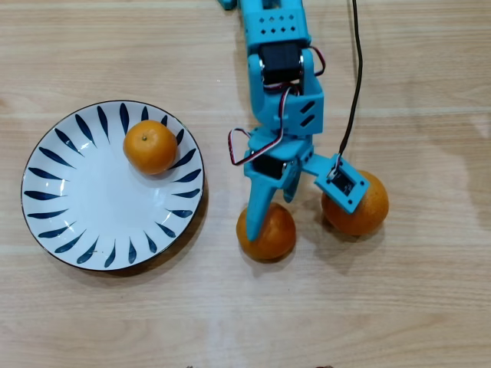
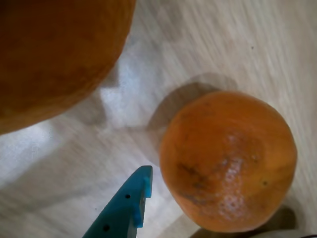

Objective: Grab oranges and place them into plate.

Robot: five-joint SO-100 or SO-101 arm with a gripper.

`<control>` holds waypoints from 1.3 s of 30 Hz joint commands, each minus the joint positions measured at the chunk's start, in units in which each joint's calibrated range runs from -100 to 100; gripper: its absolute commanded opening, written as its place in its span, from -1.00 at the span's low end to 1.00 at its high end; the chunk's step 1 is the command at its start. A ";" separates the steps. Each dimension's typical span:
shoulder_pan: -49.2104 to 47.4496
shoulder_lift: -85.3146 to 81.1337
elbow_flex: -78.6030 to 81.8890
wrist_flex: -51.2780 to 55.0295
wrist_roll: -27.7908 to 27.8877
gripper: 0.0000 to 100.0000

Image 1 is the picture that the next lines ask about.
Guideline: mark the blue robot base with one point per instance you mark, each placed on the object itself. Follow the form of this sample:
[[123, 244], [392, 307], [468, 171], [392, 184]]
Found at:
[[227, 4]]

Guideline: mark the yellowish orange with stem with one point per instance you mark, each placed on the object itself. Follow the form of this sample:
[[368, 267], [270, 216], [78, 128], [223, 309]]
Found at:
[[276, 234]]

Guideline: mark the large pebbly orange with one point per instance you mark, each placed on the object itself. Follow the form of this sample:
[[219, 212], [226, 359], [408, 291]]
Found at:
[[368, 214]]

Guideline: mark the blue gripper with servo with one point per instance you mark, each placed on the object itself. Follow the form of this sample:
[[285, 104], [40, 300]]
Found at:
[[268, 165]]

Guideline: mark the small deep orange mandarin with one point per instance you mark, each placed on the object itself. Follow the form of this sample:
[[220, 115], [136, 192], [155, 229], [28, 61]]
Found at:
[[150, 147]]

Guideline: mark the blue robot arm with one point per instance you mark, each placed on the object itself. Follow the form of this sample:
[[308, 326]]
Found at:
[[276, 27]]

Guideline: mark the white plate with blue petals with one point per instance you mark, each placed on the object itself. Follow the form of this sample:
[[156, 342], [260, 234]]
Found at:
[[99, 199]]

